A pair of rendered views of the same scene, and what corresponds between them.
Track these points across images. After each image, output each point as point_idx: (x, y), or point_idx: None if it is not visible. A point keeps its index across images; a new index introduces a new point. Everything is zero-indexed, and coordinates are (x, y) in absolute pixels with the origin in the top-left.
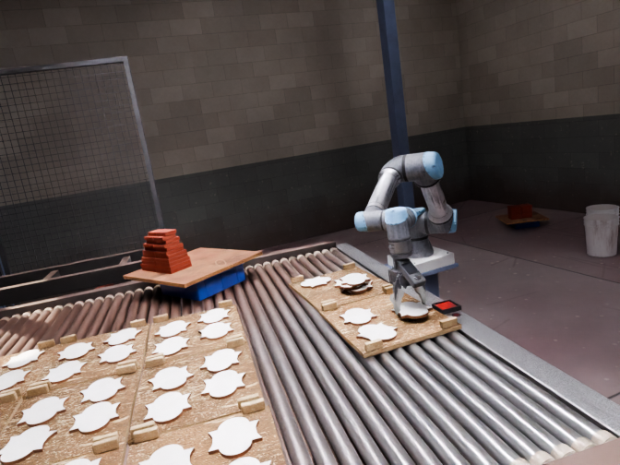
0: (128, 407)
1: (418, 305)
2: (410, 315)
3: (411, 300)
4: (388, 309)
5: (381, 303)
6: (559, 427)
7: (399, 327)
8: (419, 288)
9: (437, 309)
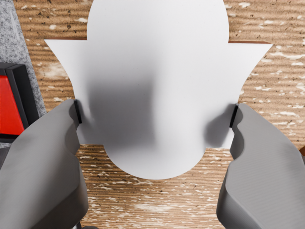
0: None
1: (110, 109)
2: (226, 17)
3: (88, 194)
4: (188, 183)
5: (175, 223)
6: None
7: (287, 6)
8: (37, 186)
9: (28, 102)
